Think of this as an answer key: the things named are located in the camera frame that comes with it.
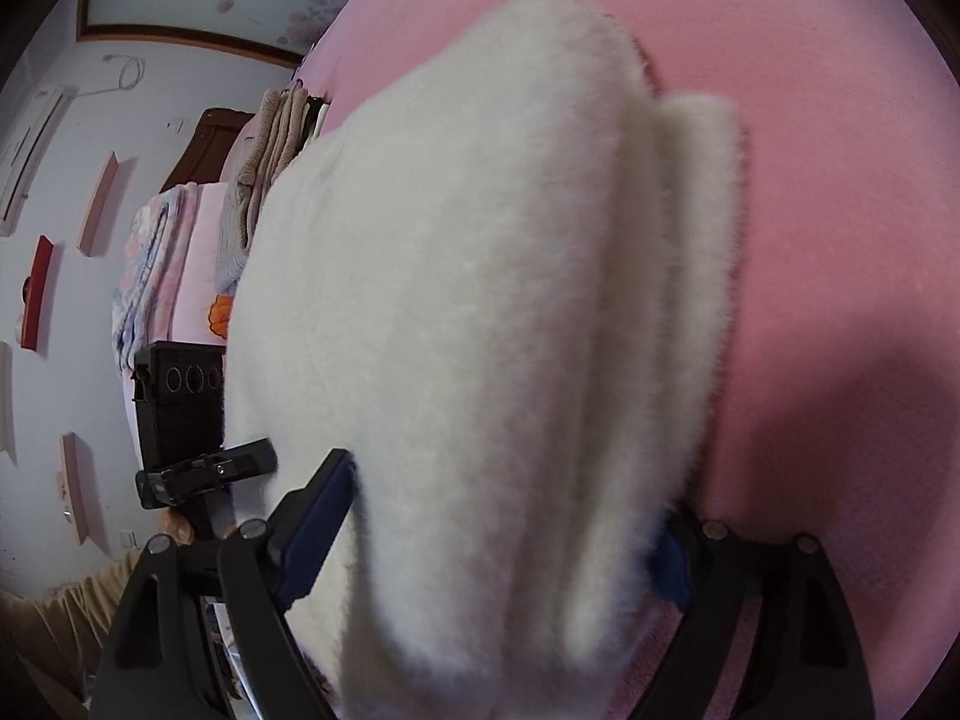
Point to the person's left hand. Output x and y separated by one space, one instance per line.
180 529

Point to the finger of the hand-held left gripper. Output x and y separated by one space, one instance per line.
247 457

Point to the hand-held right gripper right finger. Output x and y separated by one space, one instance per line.
671 562

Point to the pink folded quilt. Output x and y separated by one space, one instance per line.
195 255

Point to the red wall shelf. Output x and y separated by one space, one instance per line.
37 292

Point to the white wall socket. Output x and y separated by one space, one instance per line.
128 538

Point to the grey knit garment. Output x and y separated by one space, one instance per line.
240 225

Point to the floral folded blanket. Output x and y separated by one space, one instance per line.
146 277

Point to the pink wall shelf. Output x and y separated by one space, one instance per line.
101 202
75 487

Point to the bed with pink sheet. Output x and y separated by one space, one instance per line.
825 240

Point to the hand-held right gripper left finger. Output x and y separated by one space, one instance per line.
315 532

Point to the white air conditioner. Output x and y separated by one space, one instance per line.
30 157

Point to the white knit sweater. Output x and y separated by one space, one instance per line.
465 315

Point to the person's left forearm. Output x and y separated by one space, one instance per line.
60 615

